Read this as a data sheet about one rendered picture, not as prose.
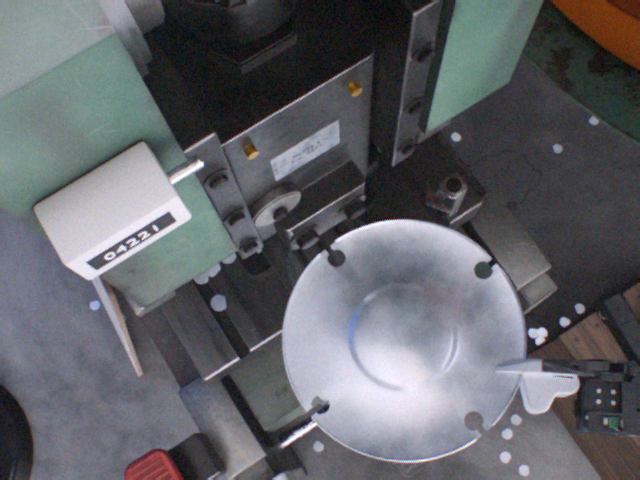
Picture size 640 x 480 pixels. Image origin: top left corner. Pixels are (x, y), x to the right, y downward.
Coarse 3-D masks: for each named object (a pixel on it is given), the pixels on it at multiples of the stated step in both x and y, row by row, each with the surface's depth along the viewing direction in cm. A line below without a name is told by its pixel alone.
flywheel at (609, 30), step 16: (560, 0) 81; (576, 0) 79; (592, 0) 76; (608, 0) 74; (624, 0) 73; (576, 16) 80; (592, 16) 78; (608, 16) 75; (624, 16) 73; (592, 32) 79; (608, 32) 77; (624, 32) 75; (608, 48) 78; (624, 48) 76
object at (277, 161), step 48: (336, 0) 62; (192, 48) 60; (240, 48) 59; (288, 48) 61; (336, 48) 61; (240, 96) 60; (288, 96) 60; (336, 96) 63; (240, 144) 61; (288, 144) 66; (336, 144) 73; (288, 192) 74; (336, 192) 78; (288, 240) 81
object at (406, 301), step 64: (320, 256) 96; (384, 256) 95; (448, 256) 94; (320, 320) 94; (384, 320) 92; (448, 320) 92; (512, 320) 91; (320, 384) 92; (384, 384) 91; (448, 384) 90; (512, 384) 90; (384, 448) 89; (448, 448) 89
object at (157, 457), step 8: (144, 456) 93; (152, 456) 93; (160, 456) 93; (168, 456) 93; (136, 464) 93; (144, 464) 93; (152, 464) 93; (160, 464) 93; (168, 464) 93; (128, 472) 93; (136, 472) 93; (144, 472) 93; (152, 472) 93; (160, 472) 93; (168, 472) 93; (176, 472) 93
